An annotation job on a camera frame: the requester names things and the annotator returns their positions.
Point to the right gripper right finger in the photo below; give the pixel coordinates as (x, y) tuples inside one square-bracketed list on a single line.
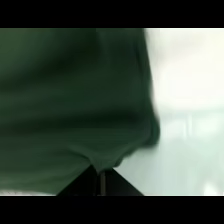
[(120, 185)]

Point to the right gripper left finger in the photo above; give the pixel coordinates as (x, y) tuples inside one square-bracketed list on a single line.
[(81, 185)]

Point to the dark green T-shirt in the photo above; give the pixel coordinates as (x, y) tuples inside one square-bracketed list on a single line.
[(76, 100)]

